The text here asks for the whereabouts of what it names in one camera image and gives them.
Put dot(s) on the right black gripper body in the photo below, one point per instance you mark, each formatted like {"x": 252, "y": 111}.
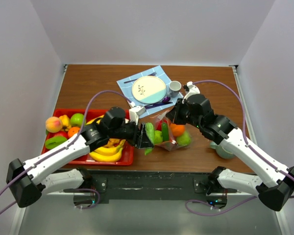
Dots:
{"x": 195, "y": 120}

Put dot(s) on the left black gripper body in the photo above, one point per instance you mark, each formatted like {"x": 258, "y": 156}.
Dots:
{"x": 128, "y": 131}

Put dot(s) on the green lime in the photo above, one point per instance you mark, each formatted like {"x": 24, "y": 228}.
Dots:
{"x": 184, "y": 139}
{"x": 158, "y": 137}

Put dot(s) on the orange fruit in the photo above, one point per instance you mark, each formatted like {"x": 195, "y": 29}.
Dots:
{"x": 72, "y": 131}
{"x": 177, "y": 130}

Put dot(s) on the green cucumber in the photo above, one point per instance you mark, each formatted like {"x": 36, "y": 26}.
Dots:
{"x": 150, "y": 131}

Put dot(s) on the green chili pepper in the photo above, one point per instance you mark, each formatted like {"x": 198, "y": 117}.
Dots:
{"x": 165, "y": 131}

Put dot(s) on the red pomegranate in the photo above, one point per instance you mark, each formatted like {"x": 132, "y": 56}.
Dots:
{"x": 158, "y": 126}

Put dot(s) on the clear orange zip top bag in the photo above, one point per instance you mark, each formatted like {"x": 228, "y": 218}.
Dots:
{"x": 170, "y": 145}

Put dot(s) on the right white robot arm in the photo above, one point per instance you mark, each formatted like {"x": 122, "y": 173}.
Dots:
{"x": 273, "y": 183}

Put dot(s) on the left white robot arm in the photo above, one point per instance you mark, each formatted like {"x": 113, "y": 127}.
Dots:
{"x": 31, "y": 179}

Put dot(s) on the purple spoon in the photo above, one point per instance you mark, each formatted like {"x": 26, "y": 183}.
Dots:
{"x": 166, "y": 99}

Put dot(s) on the grey ceramic mug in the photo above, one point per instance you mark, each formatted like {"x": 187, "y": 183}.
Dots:
{"x": 174, "y": 88}

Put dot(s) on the yellow banana bunch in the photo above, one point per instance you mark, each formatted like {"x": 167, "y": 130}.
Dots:
{"x": 109, "y": 153}

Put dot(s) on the purple knife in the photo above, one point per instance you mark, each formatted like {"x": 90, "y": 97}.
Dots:
{"x": 150, "y": 106}

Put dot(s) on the green apple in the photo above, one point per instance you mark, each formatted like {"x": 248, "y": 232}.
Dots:
{"x": 77, "y": 120}

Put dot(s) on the cream and blue plate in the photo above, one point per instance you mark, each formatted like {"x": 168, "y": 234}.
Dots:
{"x": 149, "y": 89}

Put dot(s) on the small yellow pepper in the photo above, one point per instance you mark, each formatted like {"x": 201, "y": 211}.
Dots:
{"x": 66, "y": 124}

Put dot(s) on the purple fork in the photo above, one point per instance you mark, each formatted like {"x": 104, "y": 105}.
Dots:
{"x": 129, "y": 81}

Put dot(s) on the red plastic tray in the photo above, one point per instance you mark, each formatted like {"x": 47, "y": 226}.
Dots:
{"x": 127, "y": 152}

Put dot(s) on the peach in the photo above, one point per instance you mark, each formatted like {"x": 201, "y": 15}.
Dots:
{"x": 53, "y": 124}

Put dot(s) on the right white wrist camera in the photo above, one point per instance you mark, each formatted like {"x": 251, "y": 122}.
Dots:
{"x": 190, "y": 89}

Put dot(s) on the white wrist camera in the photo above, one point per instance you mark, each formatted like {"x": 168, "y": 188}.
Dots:
{"x": 135, "y": 113}
{"x": 190, "y": 89}

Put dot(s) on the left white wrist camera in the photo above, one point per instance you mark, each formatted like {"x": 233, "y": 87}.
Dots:
{"x": 135, "y": 113}

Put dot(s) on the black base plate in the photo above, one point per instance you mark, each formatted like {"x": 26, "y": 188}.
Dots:
{"x": 151, "y": 185}

